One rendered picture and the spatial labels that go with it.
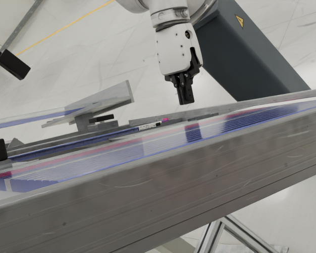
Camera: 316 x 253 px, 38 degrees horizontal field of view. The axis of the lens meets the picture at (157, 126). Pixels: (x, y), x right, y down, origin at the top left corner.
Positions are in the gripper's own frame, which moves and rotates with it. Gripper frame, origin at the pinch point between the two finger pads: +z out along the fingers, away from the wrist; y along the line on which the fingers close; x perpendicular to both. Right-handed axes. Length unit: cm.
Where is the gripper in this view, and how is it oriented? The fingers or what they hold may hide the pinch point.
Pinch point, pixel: (185, 95)
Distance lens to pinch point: 101.1
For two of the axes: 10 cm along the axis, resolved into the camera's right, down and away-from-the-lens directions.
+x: -7.7, 1.9, -6.1
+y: -6.1, 0.8, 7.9
